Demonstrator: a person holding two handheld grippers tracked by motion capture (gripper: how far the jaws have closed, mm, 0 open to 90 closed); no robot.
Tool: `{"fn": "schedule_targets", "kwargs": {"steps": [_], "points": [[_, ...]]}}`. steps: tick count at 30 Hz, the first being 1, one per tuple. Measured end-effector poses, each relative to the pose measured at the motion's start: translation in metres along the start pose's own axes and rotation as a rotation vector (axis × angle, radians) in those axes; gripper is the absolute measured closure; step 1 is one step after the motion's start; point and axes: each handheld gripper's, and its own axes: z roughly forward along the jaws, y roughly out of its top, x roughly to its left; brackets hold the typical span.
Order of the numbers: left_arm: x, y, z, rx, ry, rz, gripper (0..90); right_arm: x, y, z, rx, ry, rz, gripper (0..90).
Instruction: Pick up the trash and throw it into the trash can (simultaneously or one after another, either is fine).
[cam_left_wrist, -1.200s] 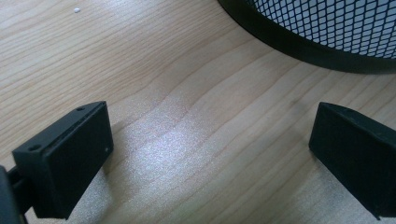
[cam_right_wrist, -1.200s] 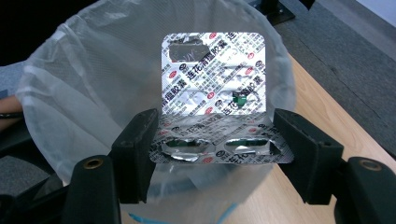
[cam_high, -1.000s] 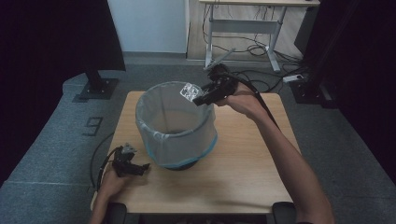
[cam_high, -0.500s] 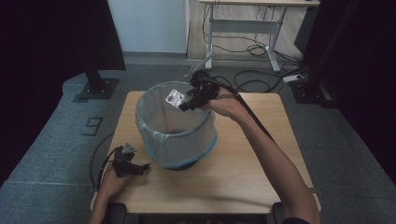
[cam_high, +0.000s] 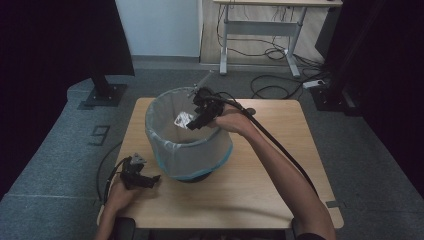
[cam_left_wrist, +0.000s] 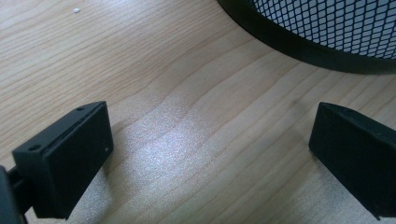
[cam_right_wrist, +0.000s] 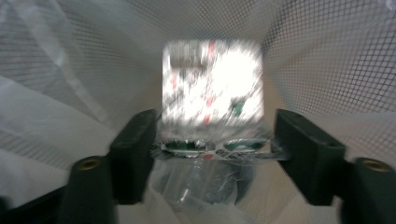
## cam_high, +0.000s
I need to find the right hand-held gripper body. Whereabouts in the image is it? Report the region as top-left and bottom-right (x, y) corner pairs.
(187, 69), (227, 124)

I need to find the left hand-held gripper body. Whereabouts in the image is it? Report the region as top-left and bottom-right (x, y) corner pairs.
(118, 152), (148, 191)

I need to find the silver wrapper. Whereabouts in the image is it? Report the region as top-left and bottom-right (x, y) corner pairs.
(173, 111), (195, 130)

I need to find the bin with clear liner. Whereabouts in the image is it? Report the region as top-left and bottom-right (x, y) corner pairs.
(144, 86), (234, 181)

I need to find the person's left hand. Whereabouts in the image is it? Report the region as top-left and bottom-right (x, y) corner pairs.
(105, 174), (145, 215)

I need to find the person's right hand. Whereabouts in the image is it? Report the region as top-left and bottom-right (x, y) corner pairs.
(207, 105), (256, 138)

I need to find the black stand base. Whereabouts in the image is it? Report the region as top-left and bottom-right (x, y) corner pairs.
(77, 63), (129, 111)

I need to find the white partition panel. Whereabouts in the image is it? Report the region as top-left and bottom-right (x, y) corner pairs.
(114, 0), (204, 59)

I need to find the white power strip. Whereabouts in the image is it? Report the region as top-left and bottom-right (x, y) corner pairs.
(302, 79), (326, 90)

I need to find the black metal stand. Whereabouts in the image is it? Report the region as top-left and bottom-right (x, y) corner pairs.
(309, 0), (388, 117)

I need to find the black box under desk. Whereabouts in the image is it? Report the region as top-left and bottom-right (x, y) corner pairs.
(314, 5), (345, 62)

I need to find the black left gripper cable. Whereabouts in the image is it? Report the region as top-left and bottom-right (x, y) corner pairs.
(96, 141), (132, 205)

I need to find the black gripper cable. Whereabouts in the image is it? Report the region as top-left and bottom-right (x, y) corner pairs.
(96, 141), (132, 205)
(203, 91), (319, 197)

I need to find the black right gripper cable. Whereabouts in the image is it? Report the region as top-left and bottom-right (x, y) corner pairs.
(203, 91), (319, 197)

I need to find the tangle of black floor cables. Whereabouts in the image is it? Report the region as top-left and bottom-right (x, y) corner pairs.
(215, 4), (332, 101)

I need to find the white desk frame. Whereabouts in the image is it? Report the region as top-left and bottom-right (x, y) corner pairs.
(213, 0), (344, 79)

